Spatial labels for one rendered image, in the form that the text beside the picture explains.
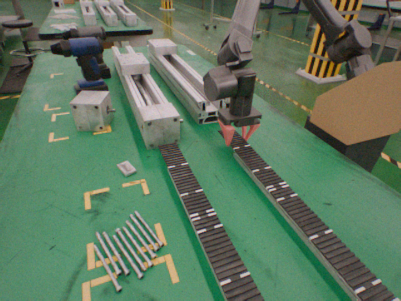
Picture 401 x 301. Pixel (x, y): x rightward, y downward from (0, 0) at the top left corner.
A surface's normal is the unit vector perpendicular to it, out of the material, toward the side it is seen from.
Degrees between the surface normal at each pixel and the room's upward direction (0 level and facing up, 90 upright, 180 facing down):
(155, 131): 90
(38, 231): 0
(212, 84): 90
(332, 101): 90
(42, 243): 0
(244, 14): 43
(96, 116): 90
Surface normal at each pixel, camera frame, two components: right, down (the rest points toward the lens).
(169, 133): 0.36, 0.54
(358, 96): -0.93, 0.20
